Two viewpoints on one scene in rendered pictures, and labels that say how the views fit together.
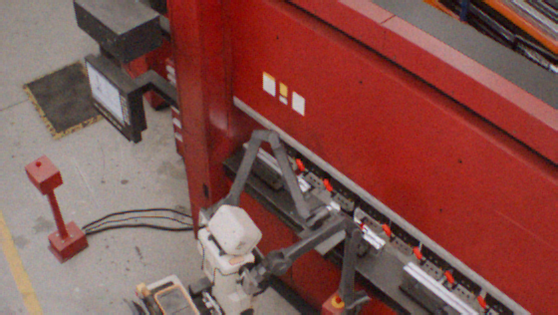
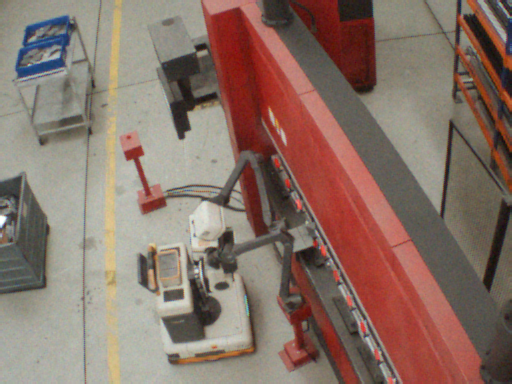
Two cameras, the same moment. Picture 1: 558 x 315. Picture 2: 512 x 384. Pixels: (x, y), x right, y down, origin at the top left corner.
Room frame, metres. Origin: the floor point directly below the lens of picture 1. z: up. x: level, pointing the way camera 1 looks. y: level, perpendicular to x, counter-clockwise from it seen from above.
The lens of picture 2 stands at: (-0.17, -1.60, 4.73)
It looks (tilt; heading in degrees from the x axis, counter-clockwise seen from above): 49 degrees down; 32
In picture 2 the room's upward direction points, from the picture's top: 11 degrees counter-clockwise
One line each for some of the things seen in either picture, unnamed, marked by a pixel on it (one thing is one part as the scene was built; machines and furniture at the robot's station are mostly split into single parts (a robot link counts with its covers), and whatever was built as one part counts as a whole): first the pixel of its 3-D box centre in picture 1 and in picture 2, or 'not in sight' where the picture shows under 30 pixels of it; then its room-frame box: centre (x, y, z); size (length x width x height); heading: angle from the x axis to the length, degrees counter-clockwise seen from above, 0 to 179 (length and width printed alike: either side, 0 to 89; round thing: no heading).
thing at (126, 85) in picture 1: (117, 95); (174, 100); (2.91, 0.84, 1.42); 0.45 x 0.12 x 0.36; 42
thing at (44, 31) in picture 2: not in sight; (47, 35); (3.98, 3.12, 0.92); 0.50 x 0.36 x 0.18; 121
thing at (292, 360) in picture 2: not in sight; (297, 352); (1.96, -0.37, 0.06); 0.25 x 0.20 x 0.12; 139
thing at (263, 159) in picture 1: (275, 170); (287, 182); (2.82, -0.02, 0.92); 0.50 x 0.06 x 0.10; 43
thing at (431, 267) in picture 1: (435, 257); (351, 283); (1.99, -0.79, 1.18); 0.15 x 0.09 x 0.17; 43
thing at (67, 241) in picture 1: (55, 208); (140, 171); (2.95, 1.44, 0.41); 0.25 x 0.20 x 0.83; 133
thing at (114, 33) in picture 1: (123, 69); (181, 82); (3.00, 0.81, 1.53); 0.51 x 0.25 x 0.85; 42
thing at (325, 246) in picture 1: (328, 231); (295, 239); (2.31, -0.29, 1.00); 0.26 x 0.18 x 0.01; 133
